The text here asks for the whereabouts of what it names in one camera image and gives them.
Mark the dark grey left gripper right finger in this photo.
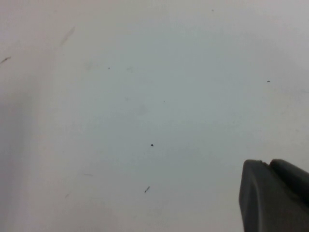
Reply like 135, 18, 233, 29
268, 159, 309, 201

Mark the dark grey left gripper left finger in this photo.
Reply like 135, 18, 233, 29
238, 159, 309, 232

